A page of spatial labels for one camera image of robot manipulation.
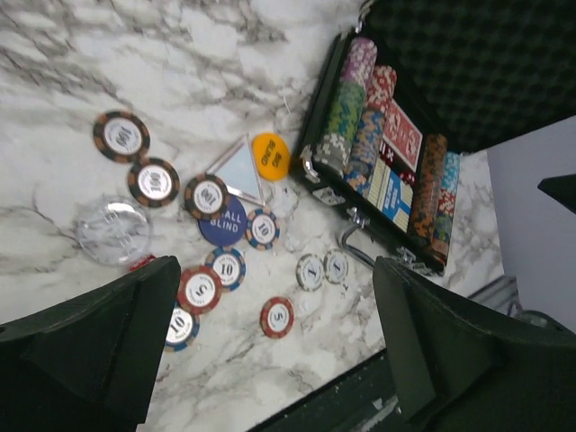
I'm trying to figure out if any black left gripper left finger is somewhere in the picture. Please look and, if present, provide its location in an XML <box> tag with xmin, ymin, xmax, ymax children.
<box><xmin>1</xmin><ymin>256</ymin><xmax>181</xmax><ymax>431</ymax></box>

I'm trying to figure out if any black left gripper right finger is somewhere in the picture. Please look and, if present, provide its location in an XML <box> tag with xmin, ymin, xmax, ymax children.
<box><xmin>373</xmin><ymin>257</ymin><xmax>575</xmax><ymax>431</ymax></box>

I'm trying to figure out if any clear round dealer button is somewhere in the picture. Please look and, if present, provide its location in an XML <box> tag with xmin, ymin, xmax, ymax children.
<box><xmin>75</xmin><ymin>195</ymin><xmax>154</xmax><ymax>266</ymax></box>

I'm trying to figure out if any clear triangular card holder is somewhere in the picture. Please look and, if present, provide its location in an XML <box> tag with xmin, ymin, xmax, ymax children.
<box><xmin>206</xmin><ymin>134</ymin><xmax>266</xmax><ymax>206</ymax></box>

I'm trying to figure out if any blue 10 poker chip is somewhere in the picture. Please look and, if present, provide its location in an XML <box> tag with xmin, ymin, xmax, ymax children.
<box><xmin>245</xmin><ymin>208</ymin><xmax>281</xmax><ymax>251</ymax></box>
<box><xmin>205</xmin><ymin>247</ymin><xmax>247</xmax><ymax>292</ymax></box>
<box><xmin>165</xmin><ymin>303</ymin><xmax>201</xmax><ymax>352</ymax></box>

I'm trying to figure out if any red die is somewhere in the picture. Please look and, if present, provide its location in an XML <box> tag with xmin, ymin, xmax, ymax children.
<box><xmin>130</xmin><ymin>254</ymin><xmax>156</xmax><ymax>271</ymax></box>

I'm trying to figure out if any red 5 poker chip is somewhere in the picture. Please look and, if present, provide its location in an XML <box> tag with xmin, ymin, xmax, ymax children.
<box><xmin>260</xmin><ymin>296</ymin><xmax>295</xmax><ymax>339</ymax></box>
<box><xmin>176</xmin><ymin>265</ymin><xmax>222</xmax><ymax>315</ymax></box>

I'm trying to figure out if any white 1 poker chip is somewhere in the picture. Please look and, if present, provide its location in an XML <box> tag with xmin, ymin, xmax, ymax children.
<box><xmin>323</xmin><ymin>249</ymin><xmax>349</xmax><ymax>284</ymax></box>
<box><xmin>295</xmin><ymin>254</ymin><xmax>324</xmax><ymax>292</ymax></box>

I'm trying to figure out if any blue playing card deck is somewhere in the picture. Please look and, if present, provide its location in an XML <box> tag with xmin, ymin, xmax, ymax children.
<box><xmin>368</xmin><ymin>159</ymin><xmax>413</xmax><ymax>232</ymax></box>

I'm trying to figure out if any blue small blind button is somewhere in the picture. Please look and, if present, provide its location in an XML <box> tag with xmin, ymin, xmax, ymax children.
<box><xmin>198</xmin><ymin>196</ymin><xmax>248</xmax><ymax>247</ymax></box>

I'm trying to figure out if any brown 100 poker chip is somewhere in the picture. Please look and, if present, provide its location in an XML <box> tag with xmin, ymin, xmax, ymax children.
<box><xmin>184</xmin><ymin>173</ymin><xmax>230</xmax><ymax>221</ymax></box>
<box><xmin>127</xmin><ymin>157</ymin><xmax>181</xmax><ymax>208</ymax></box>
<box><xmin>93</xmin><ymin>111</ymin><xmax>150</xmax><ymax>164</ymax></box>

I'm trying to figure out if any red playing card deck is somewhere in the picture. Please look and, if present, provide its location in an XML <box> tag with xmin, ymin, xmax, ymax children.
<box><xmin>381</xmin><ymin>100</ymin><xmax>423</xmax><ymax>172</ymax></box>

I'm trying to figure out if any yellow big blind button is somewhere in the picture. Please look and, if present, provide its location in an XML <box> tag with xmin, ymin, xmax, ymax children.
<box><xmin>252</xmin><ymin>133</ymin><xmax>292</xmax><ymax>182</ymax></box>

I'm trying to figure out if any black poker chip case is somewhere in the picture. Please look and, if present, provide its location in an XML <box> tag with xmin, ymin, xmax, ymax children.
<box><xmin>291</xmin><ymin>0</ymin><xmax>575</xmax><ymax>275</ymax></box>

